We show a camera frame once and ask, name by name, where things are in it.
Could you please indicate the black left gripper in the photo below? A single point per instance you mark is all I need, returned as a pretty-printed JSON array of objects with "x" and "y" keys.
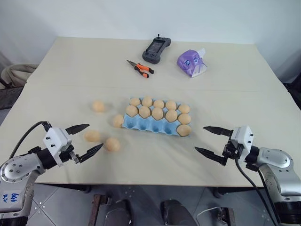
[{"x": 67, "y": 154}]

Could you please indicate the beige chair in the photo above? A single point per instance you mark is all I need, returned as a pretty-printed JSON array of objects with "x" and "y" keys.
[{"x": 16, "y": 74}]

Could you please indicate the dark rounded shape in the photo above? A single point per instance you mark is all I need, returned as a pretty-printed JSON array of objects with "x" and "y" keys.
[
  {"x": 124, "y": 213},
  {"x": 176, "y": 213}
]

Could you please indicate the blue egg tray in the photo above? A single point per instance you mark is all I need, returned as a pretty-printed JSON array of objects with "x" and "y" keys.
[{"x": 145, "y": 126}]

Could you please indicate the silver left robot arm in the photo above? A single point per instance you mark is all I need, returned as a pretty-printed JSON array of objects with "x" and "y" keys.
[{"x": 16, "y": 167}]

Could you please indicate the white label blue handwriting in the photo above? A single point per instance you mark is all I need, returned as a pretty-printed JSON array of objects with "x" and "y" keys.
[{"x": 10, "y": 197}]

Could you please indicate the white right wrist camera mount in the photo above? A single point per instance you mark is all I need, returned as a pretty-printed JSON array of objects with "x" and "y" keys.
[{"x": 243, "y": 137}]

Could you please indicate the rusty metal bracket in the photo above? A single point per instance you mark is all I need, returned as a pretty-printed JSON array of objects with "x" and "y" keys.
[
  {"x": 227, "y": 216},
  {"x": 97, "y": 209}
]

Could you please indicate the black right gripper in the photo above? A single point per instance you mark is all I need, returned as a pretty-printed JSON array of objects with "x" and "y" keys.
[{"x": 232, "y": 150}]

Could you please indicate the black table foot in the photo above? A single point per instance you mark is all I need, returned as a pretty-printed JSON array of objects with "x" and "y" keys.
[{"x": 218, "y": 191}]

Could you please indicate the purple tissue pack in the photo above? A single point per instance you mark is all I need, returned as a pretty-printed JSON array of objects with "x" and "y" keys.
[{"x": 190, "y": 62}]

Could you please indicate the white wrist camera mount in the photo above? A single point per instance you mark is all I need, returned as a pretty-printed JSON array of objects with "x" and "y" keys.
[
  {"x": 56, "y": 139},
  {"x": 243, "y": 137}
]

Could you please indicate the brown egg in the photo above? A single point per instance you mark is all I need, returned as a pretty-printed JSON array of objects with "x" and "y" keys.
[
  {"x": 183, "y": 130},
  {"x": 171, "y": 115},
  {"x": 184, "y": 118},
  {"x": 135, "y": 101},
  {"x": 112, "y": 144},
  {"x": 144, "y": 112},
  {"x": 171, "y": 105},
  {"x": 147, "y": 101},
  {"x": 158, "y": 103},
  {"x": 92, "y": 136},
  {"x": 184, "y": 108},
  {"x": 98, "y": 106},
  {"x": 157, "y": 113},
  {"x": 131, "y": 110},
  {"x": 118, "y": 121}
]

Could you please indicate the orange black pliers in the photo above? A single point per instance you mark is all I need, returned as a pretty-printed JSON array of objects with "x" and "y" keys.
[{"x": 142, "y": 69}]

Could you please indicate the dark grey remote controller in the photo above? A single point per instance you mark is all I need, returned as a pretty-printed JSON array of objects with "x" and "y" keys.
[{"x": 155, "y": 50}]

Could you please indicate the dark bag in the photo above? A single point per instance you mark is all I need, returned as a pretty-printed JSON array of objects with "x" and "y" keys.
[{"x": 9, "y": 97}]

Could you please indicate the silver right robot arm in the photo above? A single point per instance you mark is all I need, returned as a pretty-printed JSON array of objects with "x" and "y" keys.
[{"x": 275, "y": 160}]

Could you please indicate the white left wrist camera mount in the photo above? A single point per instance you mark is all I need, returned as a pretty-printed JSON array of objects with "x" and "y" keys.
[{"x": 56, "y": 139}]

